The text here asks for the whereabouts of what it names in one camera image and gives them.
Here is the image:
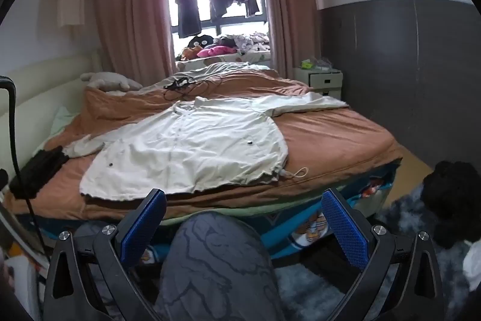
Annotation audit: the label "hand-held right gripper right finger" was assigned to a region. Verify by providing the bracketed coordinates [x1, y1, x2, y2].
[321, 187, 446, 321]

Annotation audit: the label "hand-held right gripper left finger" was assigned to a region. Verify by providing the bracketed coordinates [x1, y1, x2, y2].
[43, 189, 168, 321]

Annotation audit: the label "cream white jacket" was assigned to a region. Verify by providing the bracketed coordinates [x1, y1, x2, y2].
[62, 91, 350, 201]

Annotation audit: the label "pile of light clothes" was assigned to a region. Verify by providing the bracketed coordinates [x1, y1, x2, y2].
[214, 32, 271, 54]

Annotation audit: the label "blue cartoon printed bedsheet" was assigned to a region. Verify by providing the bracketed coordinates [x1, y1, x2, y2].
[139, 159, 399, 265]

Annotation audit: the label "grey shaggy rug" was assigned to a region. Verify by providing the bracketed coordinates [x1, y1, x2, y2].
[274, 193, 474, 321]

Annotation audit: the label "person's leg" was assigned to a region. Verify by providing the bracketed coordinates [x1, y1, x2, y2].
[154, 212, 286, 321]

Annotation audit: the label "brown blanket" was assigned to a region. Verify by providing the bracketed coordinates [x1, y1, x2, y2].
[4, 67, 403, 222]

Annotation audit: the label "black fluffy cloth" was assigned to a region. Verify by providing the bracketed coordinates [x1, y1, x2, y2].
[420, 160, 481, 250]

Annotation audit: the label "black folded cloth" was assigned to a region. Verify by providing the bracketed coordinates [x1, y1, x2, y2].
[9, 147, 70, 198]

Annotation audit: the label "beige plush toy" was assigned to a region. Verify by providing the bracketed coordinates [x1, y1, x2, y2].
[80, 71, 143, 94]

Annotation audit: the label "white nightstand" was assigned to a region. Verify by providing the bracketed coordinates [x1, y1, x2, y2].
[294, 66, 343, 98]

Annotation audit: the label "beige quilt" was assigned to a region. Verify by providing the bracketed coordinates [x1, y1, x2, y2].
[141, 62, 279, 92]

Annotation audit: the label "cream bed headboard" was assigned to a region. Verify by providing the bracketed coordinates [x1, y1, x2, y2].
[0, 54, 102, 171]

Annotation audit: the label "pink plush toy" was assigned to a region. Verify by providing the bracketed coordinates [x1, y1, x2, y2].
[197, 46, 237, 58]

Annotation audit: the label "black plush toy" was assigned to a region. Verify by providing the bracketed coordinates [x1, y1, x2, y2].
[187, 35, 213, 49]

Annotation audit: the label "pink curtain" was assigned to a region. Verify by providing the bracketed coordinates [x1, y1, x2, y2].
[256, 0, 324, 79]
[92, 0, 177, 88]

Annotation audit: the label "window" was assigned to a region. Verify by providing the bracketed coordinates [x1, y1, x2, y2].
[164, 0, 269, 62]

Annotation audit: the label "dark hanging jacket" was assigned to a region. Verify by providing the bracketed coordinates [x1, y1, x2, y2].
[175, 0, 201, 39]

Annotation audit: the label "black cables on bed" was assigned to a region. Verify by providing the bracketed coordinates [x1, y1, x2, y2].
[163, 78, 226, 100]

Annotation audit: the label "black cable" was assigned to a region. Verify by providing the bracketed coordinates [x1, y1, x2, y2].
[0, 77, 51, 261]

